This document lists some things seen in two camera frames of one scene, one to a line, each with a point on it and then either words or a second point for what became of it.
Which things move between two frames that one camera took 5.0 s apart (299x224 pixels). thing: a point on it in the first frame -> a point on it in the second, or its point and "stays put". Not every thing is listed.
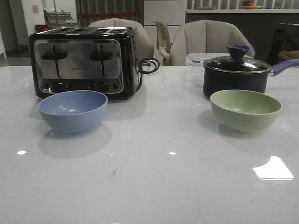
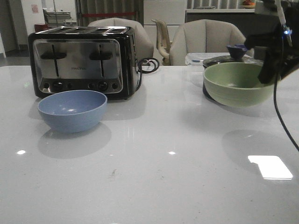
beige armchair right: (205, 36) stays put
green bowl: (245, 111) -> (235, 84)
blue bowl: (74, 111) stays put
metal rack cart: (57, 17) stays put
